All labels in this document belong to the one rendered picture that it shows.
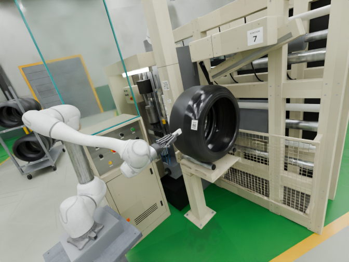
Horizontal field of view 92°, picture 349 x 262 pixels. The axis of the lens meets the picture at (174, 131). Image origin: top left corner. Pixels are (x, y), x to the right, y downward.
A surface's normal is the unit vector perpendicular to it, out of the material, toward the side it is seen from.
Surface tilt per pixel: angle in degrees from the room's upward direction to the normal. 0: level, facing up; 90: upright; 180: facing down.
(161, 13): 90
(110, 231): 90
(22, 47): 90
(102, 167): 90
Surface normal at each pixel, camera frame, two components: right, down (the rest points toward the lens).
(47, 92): 0.33, 0.29
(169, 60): 0.64, 0.15
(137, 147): 0.40, -0.40
